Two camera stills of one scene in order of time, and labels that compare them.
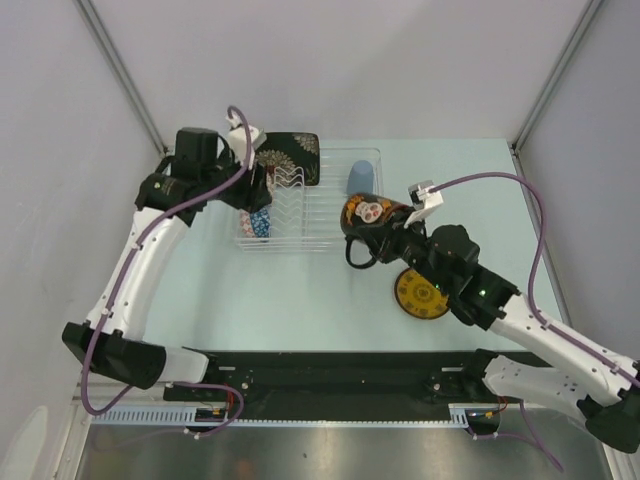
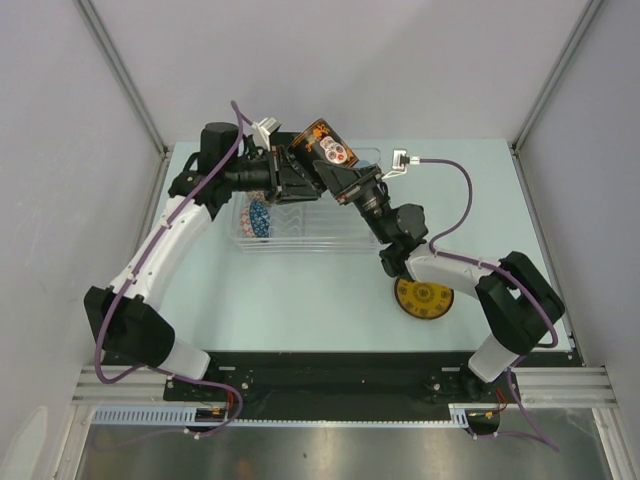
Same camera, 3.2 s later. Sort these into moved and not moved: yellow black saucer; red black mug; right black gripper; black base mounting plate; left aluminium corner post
Moved: right black gripper; red black mug
Not moved: black base mounting plate; yellow black saucer; left aluminium corner post
